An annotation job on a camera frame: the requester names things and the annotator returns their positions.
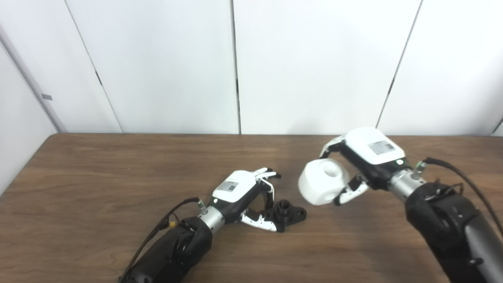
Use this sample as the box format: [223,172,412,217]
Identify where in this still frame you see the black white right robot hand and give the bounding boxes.
[319,127,407,206]

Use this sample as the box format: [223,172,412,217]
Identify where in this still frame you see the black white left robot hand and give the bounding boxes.
[207,168,282,232]

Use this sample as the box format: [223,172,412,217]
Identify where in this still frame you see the black flanged holder part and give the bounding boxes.
[261,200,307,232]

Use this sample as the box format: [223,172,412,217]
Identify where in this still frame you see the round white cylinder piece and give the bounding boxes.
[298,158,350,206]

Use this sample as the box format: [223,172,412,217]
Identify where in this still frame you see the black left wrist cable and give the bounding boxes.
[118,197,207,283]

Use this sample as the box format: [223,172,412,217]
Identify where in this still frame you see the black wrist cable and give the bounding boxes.
[413,157,503,236]
[118,197,207,283]

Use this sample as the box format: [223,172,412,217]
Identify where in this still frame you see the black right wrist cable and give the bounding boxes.
[413,157,503,236]

